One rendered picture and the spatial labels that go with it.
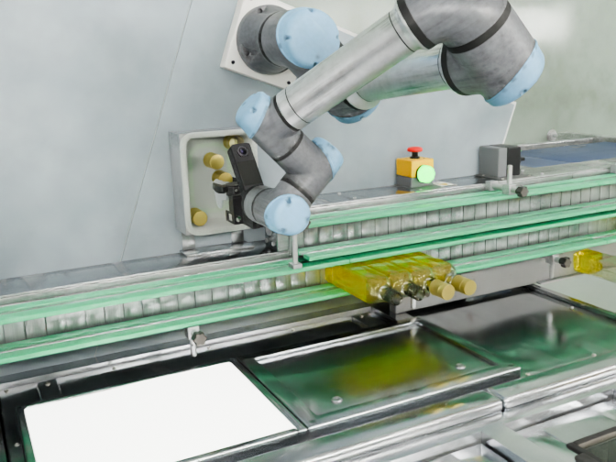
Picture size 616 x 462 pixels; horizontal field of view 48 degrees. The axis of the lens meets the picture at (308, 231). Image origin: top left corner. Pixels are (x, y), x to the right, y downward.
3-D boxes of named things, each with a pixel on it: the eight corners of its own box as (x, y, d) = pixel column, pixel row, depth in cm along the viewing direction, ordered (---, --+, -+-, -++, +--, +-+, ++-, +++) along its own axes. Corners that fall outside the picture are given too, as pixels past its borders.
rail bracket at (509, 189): (481, 191, 181) (518, 198, 170) (482, 162, 179) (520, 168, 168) (493, 189, 183) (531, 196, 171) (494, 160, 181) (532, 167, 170)
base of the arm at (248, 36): (247, -6, 152) (266, -10, 143) (306, 19, 160) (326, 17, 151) (227, 60, 153) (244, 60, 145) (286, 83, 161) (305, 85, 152)
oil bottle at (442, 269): (386, 269, 172) (439, 293, 153) (386, 247, 170) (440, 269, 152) (404, 267, 174) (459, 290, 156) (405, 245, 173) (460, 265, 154)
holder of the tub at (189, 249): (178, 251, 160) (188, 259, 153) (168, 131, 154) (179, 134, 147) (247, 241, 168) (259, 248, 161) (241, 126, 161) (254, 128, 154)
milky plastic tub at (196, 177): (175, 230, 158) (187, 237, 151) (168, 130, 153) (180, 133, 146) (247, 220, 166) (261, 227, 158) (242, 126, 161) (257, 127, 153)
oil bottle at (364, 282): (324, 280, 164) (372, 307, 146) (324, 258, 163) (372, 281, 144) (345, 277, 167) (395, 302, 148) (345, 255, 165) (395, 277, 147)
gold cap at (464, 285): (450, 291, 151) (463, 297, 147) (450, 276, 150) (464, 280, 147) (463, 289, 153) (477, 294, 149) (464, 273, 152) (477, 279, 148)
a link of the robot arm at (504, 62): (316, 43, 152) (520, -16, 107) (357, 91, 159) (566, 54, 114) (287, 83, 148) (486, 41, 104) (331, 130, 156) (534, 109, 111)
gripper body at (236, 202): (224, 220, 149) (244, 231, 139) (219, 180, 147) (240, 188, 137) (256, 214, 152) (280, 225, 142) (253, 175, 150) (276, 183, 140)
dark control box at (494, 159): (477, 174, 196) (498, 178, 188) (478, 145, 194) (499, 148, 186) (500, 170, 199) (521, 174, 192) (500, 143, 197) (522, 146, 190)
